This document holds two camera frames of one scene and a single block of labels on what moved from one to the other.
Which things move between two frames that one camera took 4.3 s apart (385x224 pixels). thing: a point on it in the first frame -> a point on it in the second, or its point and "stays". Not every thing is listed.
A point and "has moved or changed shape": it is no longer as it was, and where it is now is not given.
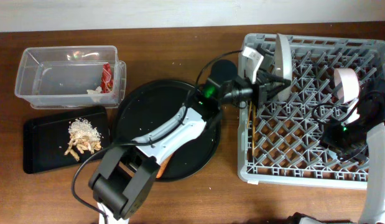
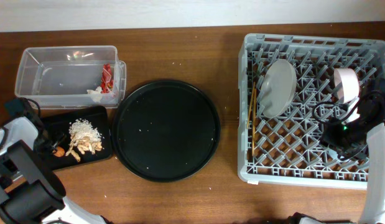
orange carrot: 163,166 -> 58,152
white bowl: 347,82 stays
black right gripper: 327,137 stays
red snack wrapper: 107,78 stays
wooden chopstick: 254,130 stays
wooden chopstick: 249,112 stays
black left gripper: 266,89 -> 58,137
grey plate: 283,66 has moved or changed shape
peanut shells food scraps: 84,137 stays
